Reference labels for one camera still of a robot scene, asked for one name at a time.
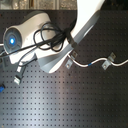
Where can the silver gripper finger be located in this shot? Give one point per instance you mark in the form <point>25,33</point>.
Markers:
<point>17,80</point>
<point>19,69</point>

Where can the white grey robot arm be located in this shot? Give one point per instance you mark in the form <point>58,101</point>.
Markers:
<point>37,37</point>

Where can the blue connector piece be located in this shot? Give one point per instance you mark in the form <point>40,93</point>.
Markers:
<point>2,87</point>

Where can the left metal cable clip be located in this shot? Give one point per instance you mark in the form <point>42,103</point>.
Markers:
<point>72,57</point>

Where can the metal cable clip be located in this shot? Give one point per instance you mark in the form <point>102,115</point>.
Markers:
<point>109,60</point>
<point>72,57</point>

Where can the right metal cable clip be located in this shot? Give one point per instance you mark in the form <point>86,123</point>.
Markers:
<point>109,60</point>

